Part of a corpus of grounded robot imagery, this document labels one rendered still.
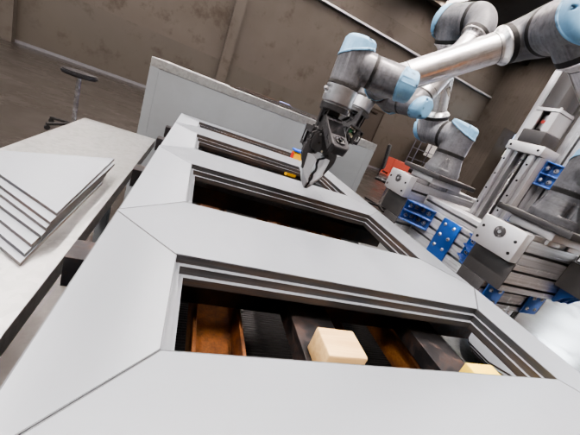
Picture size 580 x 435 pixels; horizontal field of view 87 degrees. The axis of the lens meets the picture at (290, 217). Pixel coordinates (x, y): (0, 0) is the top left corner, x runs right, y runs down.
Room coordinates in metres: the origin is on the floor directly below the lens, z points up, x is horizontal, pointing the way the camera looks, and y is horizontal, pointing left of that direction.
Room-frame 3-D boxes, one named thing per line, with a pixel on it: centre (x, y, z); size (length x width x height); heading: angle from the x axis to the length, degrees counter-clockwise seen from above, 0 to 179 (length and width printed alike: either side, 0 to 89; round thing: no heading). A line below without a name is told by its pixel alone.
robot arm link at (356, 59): (0.79, 0.00, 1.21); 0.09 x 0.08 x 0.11; 93
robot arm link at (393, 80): (0.82, -0.10, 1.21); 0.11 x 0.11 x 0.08; 3
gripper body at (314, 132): (0.80, 0.00, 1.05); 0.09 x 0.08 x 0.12; 22
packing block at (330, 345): (0.35, -0.13, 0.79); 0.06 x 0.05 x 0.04; 112
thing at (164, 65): (2.01, 0.38, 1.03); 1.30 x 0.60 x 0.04; 112
